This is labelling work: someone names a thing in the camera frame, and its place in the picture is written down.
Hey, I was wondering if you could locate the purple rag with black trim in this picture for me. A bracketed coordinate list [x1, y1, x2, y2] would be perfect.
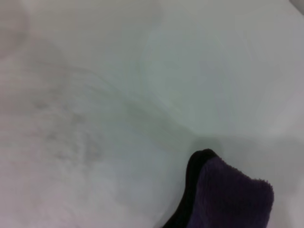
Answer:
[163, 148, 276, 228]

